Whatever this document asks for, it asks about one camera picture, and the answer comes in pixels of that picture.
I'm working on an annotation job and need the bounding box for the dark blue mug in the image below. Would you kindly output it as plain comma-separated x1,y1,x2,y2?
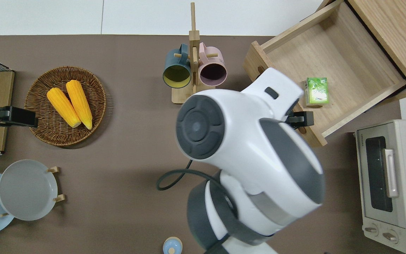
163,43,192,89

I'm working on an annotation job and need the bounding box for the round wicker basket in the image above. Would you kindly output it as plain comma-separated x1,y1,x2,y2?
24,66,107,147

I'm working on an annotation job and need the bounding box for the yellow corn cob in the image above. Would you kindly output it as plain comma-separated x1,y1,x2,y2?
47,87,82,128
66,80,93,130

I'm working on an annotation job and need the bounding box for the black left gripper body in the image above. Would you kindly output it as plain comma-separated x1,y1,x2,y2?
0,105,38,128

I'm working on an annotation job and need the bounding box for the wooden mug tree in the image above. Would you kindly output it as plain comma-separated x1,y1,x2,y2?
172,2,219,105

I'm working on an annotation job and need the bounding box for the small light blue jar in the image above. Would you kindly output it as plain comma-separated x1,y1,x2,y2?
163,237,183,254

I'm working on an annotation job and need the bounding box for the green tea carton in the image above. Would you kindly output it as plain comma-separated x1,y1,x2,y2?
303,77,330,108

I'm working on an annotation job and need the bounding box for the pink mug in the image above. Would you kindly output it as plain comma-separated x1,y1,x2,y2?
198,42,228,87

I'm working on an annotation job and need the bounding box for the white toaster oven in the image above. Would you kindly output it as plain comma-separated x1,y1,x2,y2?
354,119,406,254

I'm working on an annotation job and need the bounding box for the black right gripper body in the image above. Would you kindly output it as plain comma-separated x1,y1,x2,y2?
287,111,315,128

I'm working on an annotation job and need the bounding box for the grey plate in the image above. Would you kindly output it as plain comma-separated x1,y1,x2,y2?
0,159,58,221

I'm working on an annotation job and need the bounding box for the wooden plate rack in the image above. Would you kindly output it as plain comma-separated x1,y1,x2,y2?
0,166,66,218

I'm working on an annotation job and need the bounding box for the wooden drawer with handle recess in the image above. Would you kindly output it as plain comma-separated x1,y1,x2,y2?
244,0,406,147

